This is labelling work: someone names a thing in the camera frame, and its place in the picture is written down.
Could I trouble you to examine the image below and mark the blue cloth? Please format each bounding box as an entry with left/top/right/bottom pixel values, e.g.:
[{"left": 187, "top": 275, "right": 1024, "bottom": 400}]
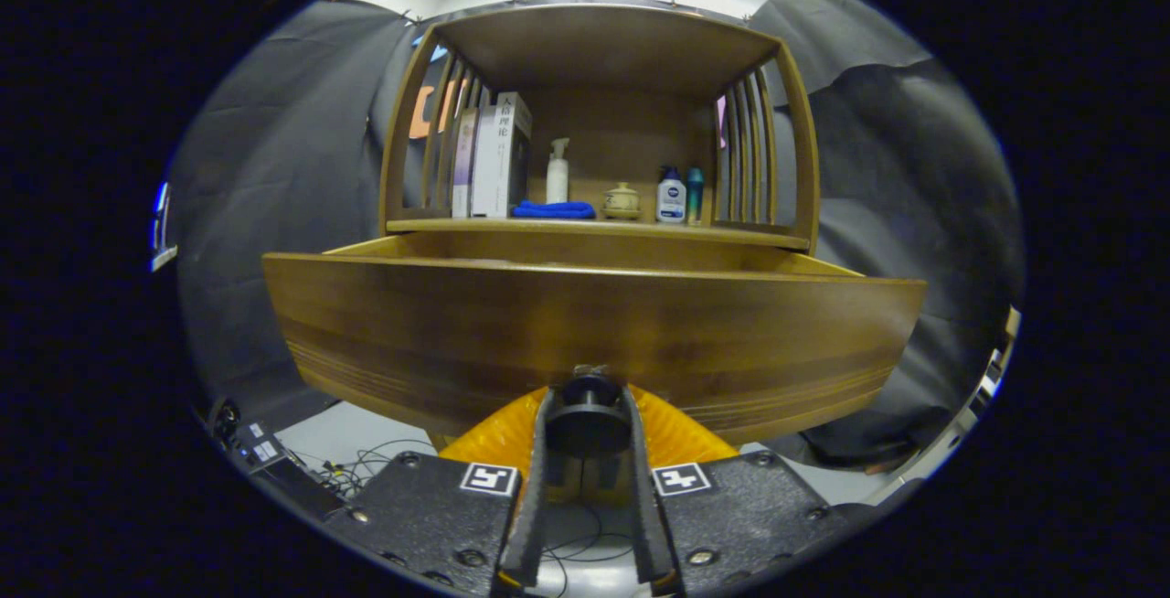
[{"left": 511, "top": 200, "right": 597, "bottom": 219}]

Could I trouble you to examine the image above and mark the beige lidded tea bowl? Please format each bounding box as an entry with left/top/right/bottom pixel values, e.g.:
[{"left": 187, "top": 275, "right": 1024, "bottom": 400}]
[{"left": 601, "top": 182, "right": 642, "bottom": 220}]

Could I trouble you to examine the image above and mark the plain white book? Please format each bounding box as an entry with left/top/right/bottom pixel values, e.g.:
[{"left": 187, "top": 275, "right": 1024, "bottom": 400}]
[{"left": 470, "top": 106, "right": 499, "bottom": 218}]

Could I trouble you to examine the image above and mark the wooden drawer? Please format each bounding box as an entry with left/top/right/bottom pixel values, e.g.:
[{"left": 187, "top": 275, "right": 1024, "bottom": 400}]
[{"left": 262, "top": 232, "right": 928, "bottom": 460}]

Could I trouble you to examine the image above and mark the white book with portrait cover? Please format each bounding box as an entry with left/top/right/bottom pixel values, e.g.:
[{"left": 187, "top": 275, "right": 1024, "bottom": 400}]
[{"left": 494, "top": 91, "right": 533, "bottom": 219}]

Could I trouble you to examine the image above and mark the wooden cabinet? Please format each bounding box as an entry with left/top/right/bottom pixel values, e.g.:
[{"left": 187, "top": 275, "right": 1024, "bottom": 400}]
[{"left": 378, "top": 2, "right": 821, "bottom": 256}]

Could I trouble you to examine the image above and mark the white pump bottle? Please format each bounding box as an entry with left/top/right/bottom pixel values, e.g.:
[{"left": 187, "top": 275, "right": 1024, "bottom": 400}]
[{"left": 546, "top": 137, "right": 570, "bottom": 205}]

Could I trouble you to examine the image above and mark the pale purple book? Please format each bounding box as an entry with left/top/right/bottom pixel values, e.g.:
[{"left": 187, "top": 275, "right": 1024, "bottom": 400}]
[{"left": 452, "top": 108, "right": 478, "bottom": 219}]

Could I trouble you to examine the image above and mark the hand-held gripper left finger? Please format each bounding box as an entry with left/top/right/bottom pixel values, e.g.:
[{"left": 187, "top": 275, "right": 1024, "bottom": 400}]
[{"left": 324, "top": 385, "right": 557, "bottom": 594}]

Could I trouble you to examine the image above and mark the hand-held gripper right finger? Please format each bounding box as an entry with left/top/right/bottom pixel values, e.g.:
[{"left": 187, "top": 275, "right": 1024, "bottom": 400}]
[{"left": 626, "top": 385, "right": 856, "bottom": 594}]

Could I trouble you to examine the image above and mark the wooden countertop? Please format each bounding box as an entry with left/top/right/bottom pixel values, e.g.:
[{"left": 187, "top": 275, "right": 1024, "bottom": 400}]
[{"left": 387, "top": 217, "right": 811, "bottom": 250}]

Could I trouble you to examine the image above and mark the white bottle with blue cap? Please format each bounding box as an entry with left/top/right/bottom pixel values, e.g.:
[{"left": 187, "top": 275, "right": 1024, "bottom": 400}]
[{"left": 656, "top": 166, "right": 687, "bottom": 224}]

